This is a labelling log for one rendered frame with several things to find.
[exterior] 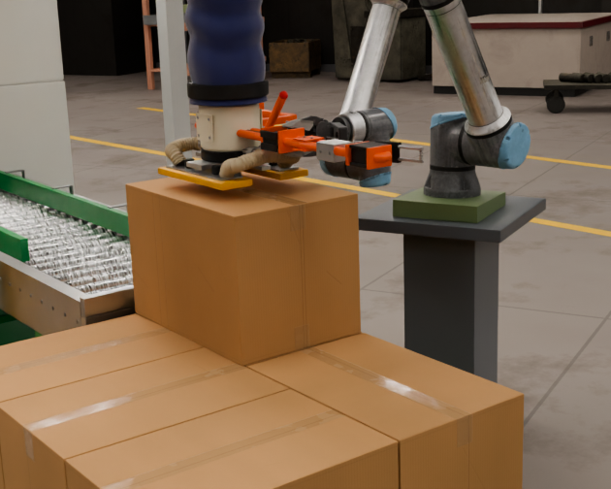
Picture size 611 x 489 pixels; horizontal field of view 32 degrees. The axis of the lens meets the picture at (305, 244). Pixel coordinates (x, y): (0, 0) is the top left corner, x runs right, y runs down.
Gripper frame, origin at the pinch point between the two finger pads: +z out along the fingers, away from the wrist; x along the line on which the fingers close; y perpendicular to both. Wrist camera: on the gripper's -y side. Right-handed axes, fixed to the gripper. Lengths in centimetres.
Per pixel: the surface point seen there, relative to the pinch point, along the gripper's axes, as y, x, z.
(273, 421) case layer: -38, -56, 36
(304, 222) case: -4.5, -21.5, -0.4
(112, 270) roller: 108, -58, 0
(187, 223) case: 19.9, -22.1, 20.4
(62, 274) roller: 111, -56, 18
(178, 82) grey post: 339, -22, -170
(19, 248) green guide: 135, -50, 22
